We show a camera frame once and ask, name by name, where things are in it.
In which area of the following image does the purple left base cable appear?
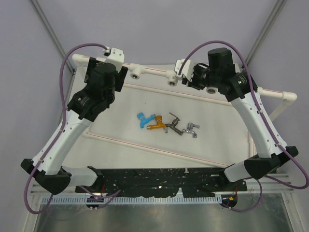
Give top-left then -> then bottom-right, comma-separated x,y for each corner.
79,185 -> 122,209

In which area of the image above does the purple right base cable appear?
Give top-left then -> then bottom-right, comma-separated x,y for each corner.
221,178 -> 263,213

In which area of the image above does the orange plastic faucet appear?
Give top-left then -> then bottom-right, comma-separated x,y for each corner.
147,116 -> 168,133

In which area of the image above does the white slotted cable duct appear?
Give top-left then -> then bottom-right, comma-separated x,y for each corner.
50,195 -> 222,205

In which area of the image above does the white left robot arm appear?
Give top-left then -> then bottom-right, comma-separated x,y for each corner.
21,58 -> 128,195

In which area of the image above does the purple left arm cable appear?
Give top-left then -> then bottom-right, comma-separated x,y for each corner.
24,43 -> 109,215

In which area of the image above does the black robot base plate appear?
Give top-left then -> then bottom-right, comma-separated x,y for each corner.
86,168 -> 247,198

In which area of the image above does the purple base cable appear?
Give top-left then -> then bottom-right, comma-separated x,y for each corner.
79,185 -> 122,209
221,178 -> 263,213

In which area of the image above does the chrome metal faucet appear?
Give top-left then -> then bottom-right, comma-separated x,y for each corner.
183,122 -> 200,139

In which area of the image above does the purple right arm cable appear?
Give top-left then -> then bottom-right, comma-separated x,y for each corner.
178,40 -> 309,189

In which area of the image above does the white PVC pipe frame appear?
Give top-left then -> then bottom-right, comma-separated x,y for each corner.
71,53 -> 297,170

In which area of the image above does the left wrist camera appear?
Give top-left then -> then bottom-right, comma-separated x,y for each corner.
104,47 -> 125,72

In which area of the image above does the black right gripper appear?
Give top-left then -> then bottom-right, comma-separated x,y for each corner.
181,64 -> 219,91

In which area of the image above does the blue plastic faucet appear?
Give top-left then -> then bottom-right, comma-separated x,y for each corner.
137,112 -> 155,129

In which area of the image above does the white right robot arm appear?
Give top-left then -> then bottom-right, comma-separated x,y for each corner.
180,48 -> 298,190

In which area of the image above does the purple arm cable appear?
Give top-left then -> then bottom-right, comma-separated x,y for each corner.
24,43 -> 109,215
178,40 -> 309,189

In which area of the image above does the grey metal faucet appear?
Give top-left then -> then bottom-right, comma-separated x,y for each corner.
166,112 -> 183,136

